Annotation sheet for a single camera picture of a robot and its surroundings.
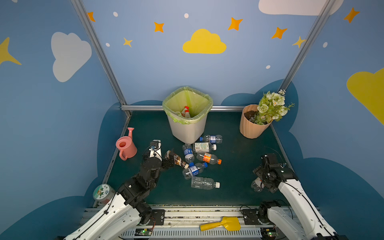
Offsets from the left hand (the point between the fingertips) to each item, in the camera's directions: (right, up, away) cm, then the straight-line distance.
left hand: (166, 149), depth 72 cm
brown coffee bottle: (+4, -9, +18) cm, 21 cm away
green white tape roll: (-33, -22, +3) cm, 40 cm away
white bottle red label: (+9, +20, +29) cm, 37 cm away
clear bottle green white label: (+21, -2, +26) cm, 33 cm away
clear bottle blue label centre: (+13, -14, +14) cm, 24 cm away
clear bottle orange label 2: (+23, -8, +18) cm, 30 cm away
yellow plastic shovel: (+32, -36, 0) cm, 49 cm away
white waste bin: (+11, +15, +6) cm, 20 cm away
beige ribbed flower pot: (+50, +11, +26) cm, 57 cm away
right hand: (+53, -15, +9) cm, 55 cm away
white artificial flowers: (+60, +24, +16) cm, 67 cm away
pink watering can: (-27, 0, +16) cm, 32 cm away
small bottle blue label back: (+26, +3, +29) cm, 39 cm away
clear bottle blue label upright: (+10, -5, +21) cm, 24 cm away
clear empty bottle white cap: (+21, -22, +14) cm, 33 cm away
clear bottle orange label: (+51, -23, +14) cm, 58 cm away
